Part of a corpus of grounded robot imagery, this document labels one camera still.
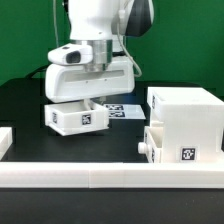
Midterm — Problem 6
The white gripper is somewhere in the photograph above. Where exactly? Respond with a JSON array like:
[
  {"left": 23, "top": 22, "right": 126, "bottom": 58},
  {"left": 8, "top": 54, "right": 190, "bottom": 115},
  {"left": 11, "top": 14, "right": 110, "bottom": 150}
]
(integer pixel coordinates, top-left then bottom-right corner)
[{"left": 45, "top": 56, "right": 135, "bottom": 110}]

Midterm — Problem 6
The white drawer box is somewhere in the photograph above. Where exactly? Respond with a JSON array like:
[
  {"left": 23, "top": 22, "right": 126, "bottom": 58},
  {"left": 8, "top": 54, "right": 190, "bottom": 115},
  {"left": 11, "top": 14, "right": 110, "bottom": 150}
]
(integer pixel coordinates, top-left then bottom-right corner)
[
  {"left": 44, "top": 100, "right": 109, "bottom": 136},
  {"left": 138, "top": 126, "right": 163, "bottom": 163}
]

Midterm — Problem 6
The white front drawer box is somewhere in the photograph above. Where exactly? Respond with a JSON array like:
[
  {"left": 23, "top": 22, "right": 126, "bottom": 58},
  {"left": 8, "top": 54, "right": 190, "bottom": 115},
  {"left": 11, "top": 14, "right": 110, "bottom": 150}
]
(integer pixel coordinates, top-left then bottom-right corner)
[{"left": 138, "top": 126, "right": 163, "bottom": 163}]

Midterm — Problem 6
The white drawer cabinet housing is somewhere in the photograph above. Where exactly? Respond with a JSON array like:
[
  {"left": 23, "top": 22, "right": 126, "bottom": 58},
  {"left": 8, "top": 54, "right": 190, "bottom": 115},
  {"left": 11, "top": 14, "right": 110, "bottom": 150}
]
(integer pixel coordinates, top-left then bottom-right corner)
[{"left": 147, "top": 87, "right": 224, "bottom": 163}]

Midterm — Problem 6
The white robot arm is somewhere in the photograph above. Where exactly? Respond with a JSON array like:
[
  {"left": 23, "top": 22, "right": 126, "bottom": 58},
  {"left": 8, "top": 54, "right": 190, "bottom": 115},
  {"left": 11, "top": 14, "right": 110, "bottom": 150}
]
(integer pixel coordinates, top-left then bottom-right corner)
[{"left": 45, "top": 0, "right": 154, "bottom": 103}]

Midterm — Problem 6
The marker tag sheet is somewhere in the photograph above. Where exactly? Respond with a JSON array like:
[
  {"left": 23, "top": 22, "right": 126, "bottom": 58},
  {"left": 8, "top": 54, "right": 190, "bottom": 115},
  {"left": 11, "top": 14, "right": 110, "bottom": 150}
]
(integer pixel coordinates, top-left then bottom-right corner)
[{"left": 105, "top": 104, "right": 145, "bottom": 120}]

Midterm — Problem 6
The white cable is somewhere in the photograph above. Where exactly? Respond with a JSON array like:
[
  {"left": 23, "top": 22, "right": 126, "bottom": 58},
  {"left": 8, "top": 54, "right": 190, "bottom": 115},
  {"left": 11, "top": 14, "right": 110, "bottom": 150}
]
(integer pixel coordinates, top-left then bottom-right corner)
[{"left": 116, "top": 9, "right": 144, "bottom": 78}]

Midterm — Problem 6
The white workspace border frame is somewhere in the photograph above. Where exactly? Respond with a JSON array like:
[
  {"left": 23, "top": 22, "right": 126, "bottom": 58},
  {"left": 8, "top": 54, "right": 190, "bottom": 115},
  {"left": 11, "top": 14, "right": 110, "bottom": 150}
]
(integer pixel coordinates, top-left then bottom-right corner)
[{"left": 0, "top": 126, "right": 224, "bottom": 190}]

